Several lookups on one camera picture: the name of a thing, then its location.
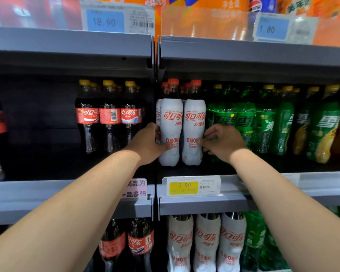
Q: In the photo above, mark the person's left hand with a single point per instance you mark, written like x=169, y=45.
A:
x=147, y=147

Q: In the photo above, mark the person's right hand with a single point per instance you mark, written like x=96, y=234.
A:
x=226, y=144

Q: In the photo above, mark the row of shelf price tags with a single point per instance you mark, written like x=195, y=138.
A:
x=105, y=21
x=184, y=187

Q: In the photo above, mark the grey store shelving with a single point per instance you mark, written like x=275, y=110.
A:
x=62, y=42

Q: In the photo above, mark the white cola bottle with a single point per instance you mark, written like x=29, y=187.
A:
x=207, y=240
x=180, y=240
x=232, y=240

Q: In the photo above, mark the person's right forearm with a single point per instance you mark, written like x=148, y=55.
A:
x=294, y=206

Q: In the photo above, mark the yellow cap Sprite tea bottles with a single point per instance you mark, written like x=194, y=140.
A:
x=323, y=130

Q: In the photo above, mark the orange Fanta multipack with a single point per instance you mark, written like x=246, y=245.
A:
x=221, y=2

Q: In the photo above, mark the red cola multipack large script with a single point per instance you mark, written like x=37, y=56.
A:
x=28, y=11

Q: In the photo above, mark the row of dark green bottles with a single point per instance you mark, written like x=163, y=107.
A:
x=241, y=119

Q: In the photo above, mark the large cola bottle blue cap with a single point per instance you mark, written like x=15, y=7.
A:
x=255, y=5

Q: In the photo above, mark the white bottle red cap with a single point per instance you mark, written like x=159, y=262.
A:
x=194, y=130
x=171, y=133

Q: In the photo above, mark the row of green soda bottles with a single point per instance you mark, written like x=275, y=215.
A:
x=255, y=235

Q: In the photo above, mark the person's left forearm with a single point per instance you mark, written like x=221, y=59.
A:
x=62, y=223

